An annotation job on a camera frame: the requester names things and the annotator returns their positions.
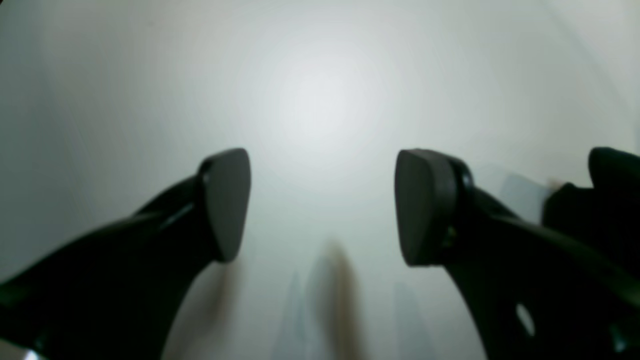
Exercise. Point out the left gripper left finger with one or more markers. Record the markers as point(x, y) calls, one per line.
point(113, 294)

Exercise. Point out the black T-shirt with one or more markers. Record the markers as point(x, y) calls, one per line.
point(606, 216)

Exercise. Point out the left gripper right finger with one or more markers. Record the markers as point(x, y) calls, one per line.
point(533, 292)

